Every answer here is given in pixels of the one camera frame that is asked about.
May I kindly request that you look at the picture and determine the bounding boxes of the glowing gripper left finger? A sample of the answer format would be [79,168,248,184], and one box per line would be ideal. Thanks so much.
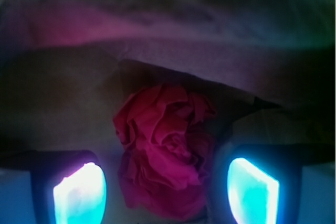
[32,150,107,223]

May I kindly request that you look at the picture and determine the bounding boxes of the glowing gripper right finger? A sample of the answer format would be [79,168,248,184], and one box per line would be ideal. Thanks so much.
[209,144,301,223]

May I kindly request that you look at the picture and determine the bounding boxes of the brown paper bag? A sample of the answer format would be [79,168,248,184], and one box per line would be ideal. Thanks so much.
[1,0,335,223]

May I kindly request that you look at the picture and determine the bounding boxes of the red paper ball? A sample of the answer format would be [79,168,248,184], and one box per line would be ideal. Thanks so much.
[113,84,216,221]

